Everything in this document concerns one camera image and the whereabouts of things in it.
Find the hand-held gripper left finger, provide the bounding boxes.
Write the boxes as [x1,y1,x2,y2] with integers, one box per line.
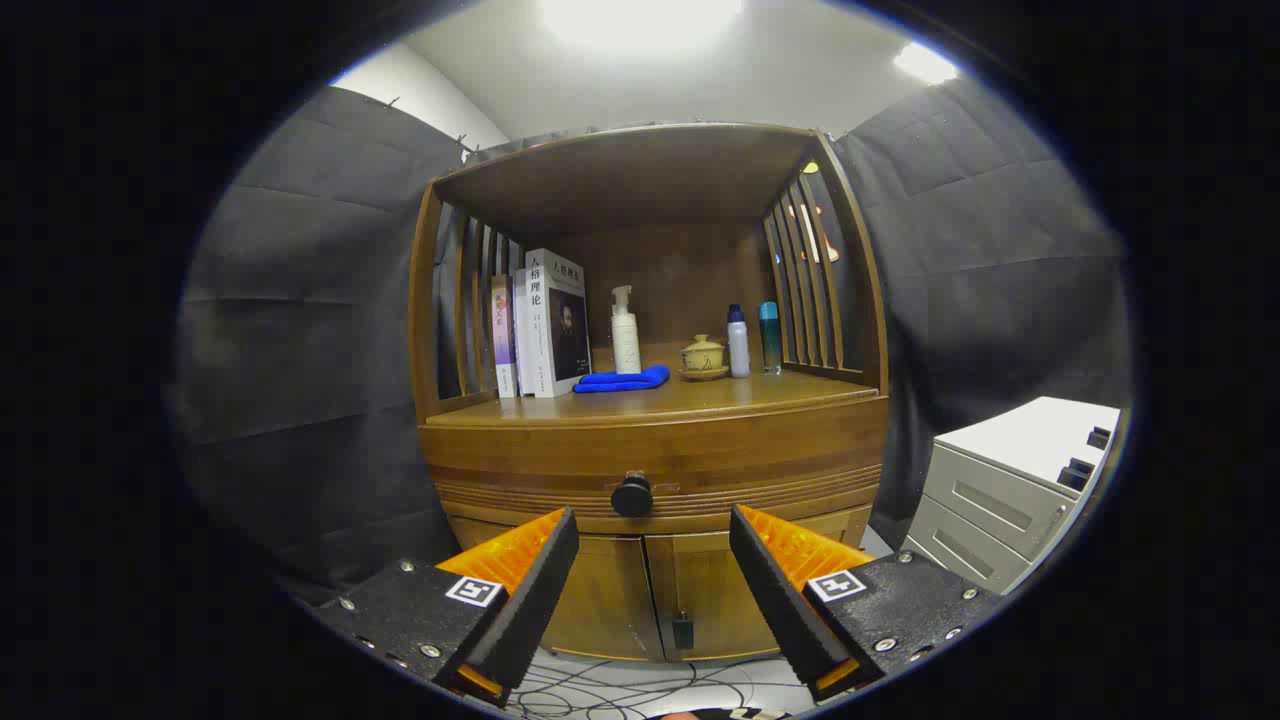
[310,506,581,709]

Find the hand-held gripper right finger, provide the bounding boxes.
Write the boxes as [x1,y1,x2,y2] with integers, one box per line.
[728,503,1001,704]

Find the brown wooden drawer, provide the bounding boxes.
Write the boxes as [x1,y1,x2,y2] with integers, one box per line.
[425,420,886,536]

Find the wooden cabinet door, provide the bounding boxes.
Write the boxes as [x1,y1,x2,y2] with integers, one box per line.
[645,505,873,661]
[450,515,666,663]

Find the brown wooden countertop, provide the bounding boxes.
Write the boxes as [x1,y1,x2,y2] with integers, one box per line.
[425,370,881,429]

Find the white filing cabinet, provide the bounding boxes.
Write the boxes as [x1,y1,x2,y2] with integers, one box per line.
[900,396,1123,596]

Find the brown wooden cabinet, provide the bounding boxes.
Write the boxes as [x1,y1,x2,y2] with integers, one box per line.
[408,122,891,663]

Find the folded blue cloth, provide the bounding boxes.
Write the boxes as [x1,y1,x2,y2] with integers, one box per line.
[573,365,671,394]

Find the teal bottle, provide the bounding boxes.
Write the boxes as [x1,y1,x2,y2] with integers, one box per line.
[757,301,782,376]

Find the thin white book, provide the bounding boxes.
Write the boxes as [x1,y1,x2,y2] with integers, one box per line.
[512,268,536,397]

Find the purple book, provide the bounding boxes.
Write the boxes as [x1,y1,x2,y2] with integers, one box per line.
[490,275,519,399]

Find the white book with portrait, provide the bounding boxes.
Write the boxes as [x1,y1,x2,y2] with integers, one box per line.
[524,248,593,399]

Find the white pump bottle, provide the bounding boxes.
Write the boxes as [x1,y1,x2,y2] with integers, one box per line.
[610,285,642,375]

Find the black backdrop cloth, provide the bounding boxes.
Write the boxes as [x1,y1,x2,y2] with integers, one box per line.
[175,78,1136,601]

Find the small ceiling light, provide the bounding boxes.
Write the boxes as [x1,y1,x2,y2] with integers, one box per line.
[893,40,961,86]

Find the black floor cables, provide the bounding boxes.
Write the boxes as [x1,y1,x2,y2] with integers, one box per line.
[505,655,816,720]

